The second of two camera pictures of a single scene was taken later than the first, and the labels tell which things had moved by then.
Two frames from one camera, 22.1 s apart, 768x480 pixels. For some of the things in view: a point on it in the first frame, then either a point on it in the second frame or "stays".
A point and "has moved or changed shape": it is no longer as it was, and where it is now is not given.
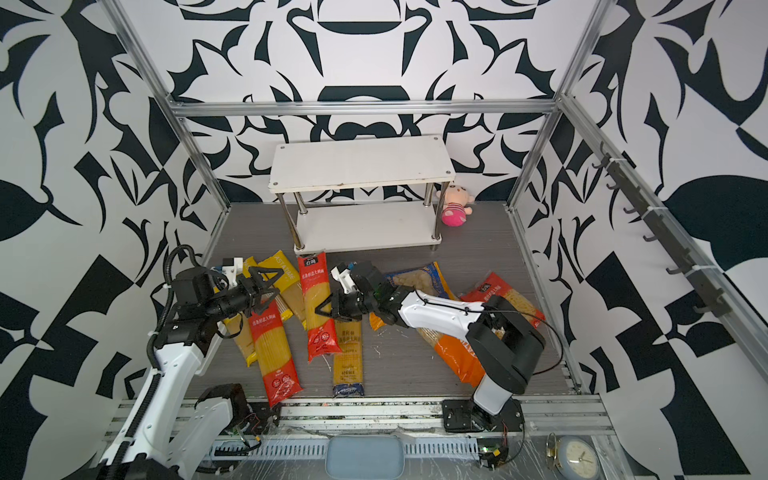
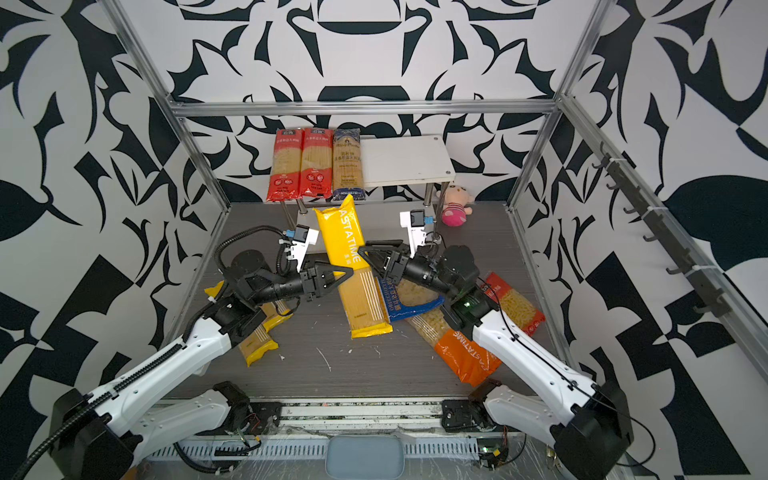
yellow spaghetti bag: (248, 262) has moved or changed shape
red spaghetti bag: (322, 334) → (317, 163)
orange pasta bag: (458, 354) stays
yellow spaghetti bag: (289, 298) → (361, 293)
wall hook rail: (713, 300) stays
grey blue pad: (364, 457) stays
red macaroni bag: (491, 285) stays
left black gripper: (250, 291) → (313, 282)
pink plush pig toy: (456, 208) stays
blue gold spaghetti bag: (348, 364) → (348, 168)
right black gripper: (339, 302) → (404, 267)
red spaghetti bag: (273, 358) → (286, 174)
